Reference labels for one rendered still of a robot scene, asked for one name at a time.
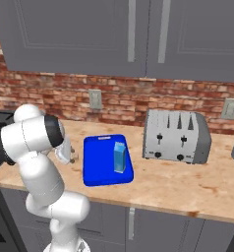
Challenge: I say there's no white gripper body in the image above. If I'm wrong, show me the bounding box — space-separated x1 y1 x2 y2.
54 134 75 165

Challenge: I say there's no blue tray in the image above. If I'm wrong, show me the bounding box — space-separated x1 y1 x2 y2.
82 133 135 188

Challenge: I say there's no blue milk carton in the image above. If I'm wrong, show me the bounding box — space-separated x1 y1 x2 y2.
113 141 127 174

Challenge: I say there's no grey base cupboard door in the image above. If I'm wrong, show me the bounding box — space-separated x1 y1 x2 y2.
0 187 129 252
125 206 205 252

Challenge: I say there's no silver toaster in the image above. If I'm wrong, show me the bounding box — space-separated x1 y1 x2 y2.
142 108 212 165

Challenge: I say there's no grey wall outlet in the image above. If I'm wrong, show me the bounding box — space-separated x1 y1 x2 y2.
220 97 234 120
88 89 104 110

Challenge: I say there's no grey base cupboard handle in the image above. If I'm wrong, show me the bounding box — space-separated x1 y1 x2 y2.
127 207 136 241

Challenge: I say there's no grey wall cupboard door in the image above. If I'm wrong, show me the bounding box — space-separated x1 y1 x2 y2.
146 0 234 84
0 0 149 79

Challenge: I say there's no grey cupboard door handle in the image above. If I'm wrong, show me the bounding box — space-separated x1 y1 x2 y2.
127 0 138 63
157 0 172 64

